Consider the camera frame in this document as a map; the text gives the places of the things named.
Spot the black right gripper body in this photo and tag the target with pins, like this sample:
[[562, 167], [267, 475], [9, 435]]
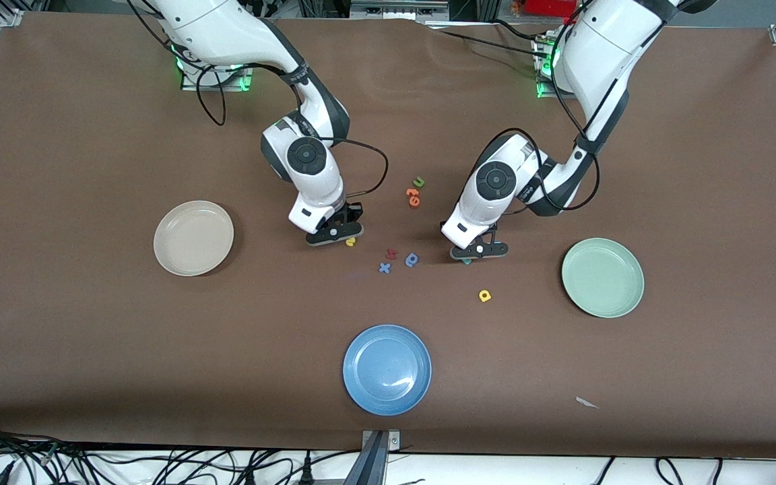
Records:
[[353, 211]]

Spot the blue foam letter a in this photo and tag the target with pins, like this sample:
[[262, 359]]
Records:
[[412, 265]]

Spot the black power plug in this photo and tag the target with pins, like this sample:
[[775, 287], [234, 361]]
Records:
[[307, 471], [4, 475], [250, 477]]

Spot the red box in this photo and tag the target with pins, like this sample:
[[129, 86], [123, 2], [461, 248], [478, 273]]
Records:
[[543, 7]]

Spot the brown table cover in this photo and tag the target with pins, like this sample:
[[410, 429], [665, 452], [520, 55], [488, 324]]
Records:
[[388, 101]]

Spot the grey metal equipment frame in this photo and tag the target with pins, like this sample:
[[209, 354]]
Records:
[[398, 10]]

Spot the beige round plate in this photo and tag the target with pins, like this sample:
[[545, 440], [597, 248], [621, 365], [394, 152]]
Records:
[[186, 249]]

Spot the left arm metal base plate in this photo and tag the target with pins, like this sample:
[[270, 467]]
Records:
[[540, 87]]

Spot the white paper scrap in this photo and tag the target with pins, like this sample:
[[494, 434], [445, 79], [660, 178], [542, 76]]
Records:
[[585, 402]]

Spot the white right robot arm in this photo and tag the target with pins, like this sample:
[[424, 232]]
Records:
[[226, 27]]

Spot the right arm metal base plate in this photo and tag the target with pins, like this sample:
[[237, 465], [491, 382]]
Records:
[[246, 84]]

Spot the blue round plate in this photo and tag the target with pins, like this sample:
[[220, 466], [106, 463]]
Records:
[[388, 377]]

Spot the green round plate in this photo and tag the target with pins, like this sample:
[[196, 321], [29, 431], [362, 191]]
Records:
[[603, 296]]

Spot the metal table edge bracket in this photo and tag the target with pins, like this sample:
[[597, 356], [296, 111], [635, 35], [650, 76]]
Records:
[[393, 436]]

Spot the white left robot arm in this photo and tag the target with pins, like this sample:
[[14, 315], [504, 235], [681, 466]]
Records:
[[603, 54]]

